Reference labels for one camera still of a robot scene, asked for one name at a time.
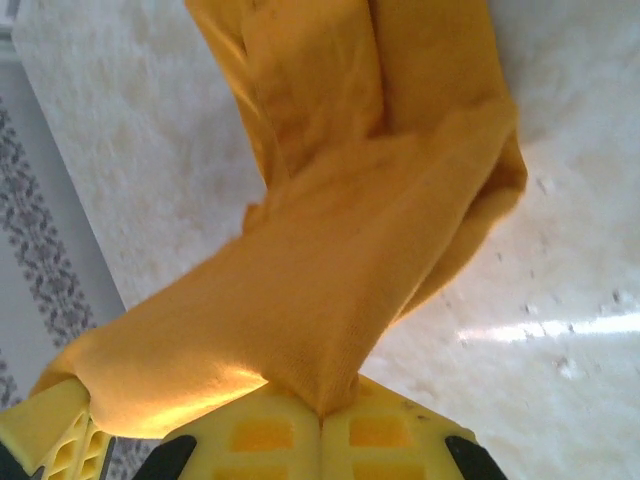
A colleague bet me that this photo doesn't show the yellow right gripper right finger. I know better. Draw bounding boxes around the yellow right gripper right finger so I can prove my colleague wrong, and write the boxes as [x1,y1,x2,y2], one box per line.
[319,373,479,480]

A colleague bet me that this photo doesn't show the orange t-shirt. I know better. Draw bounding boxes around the orange t-shirt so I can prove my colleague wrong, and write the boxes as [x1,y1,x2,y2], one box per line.
[29,0,530,441]

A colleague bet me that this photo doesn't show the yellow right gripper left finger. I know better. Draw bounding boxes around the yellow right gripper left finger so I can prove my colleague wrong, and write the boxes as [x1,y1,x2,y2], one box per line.
[162,384,322,480]

